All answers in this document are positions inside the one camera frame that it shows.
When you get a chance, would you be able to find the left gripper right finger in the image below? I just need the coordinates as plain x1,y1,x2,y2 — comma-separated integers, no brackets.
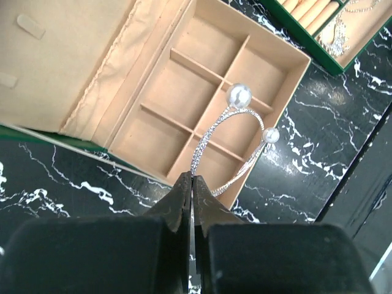
192,176,244,293

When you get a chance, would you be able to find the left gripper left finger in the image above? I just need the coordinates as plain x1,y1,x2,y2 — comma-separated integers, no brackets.
144,171,192,293

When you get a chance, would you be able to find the pearl bangle bracelet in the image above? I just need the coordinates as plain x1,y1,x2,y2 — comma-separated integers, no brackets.
189,82,281,198

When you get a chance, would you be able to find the silver crystal necklace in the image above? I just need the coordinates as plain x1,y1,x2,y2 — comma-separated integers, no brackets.
318,0,386,58

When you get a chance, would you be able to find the green jewelry box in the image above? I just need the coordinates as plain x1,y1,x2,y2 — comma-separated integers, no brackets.
0,0,312,211

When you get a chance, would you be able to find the green jewelry tray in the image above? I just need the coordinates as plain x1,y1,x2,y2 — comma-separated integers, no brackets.
261,1,391,75

